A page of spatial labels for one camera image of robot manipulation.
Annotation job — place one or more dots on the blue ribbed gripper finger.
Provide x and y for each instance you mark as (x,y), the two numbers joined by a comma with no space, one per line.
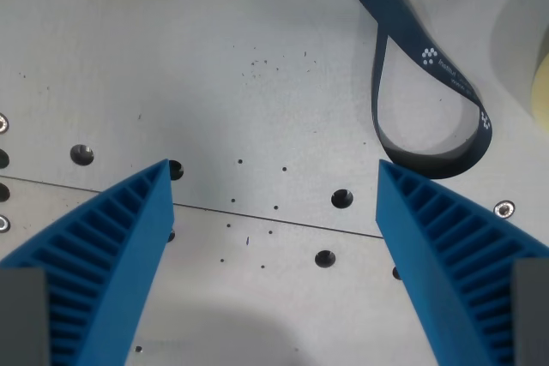
(433,246)
(116,250)

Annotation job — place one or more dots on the silver table screw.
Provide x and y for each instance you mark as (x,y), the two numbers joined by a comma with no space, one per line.
(3,223)
(504,209)
(2,122)

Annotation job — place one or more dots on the pale yellow tape roll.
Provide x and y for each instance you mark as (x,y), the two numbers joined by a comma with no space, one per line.
(541,91)

